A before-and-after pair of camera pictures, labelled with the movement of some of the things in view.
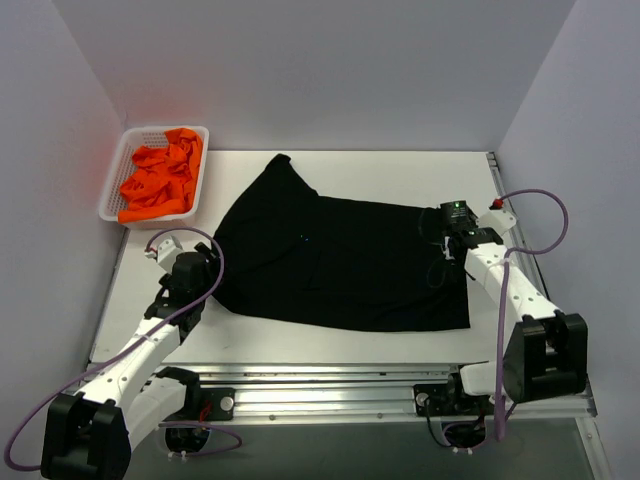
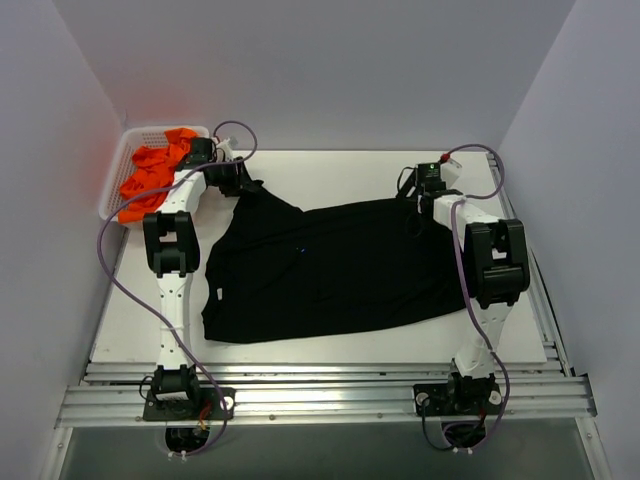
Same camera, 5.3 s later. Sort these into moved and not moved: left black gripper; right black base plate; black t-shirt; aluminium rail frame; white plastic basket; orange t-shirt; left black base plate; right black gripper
Moved: left black gripper; black t-shirt; right black gripper
Not moved: left black base plate; orange t-shirt; right black base plate; white plastic basket; aluminium rail frame
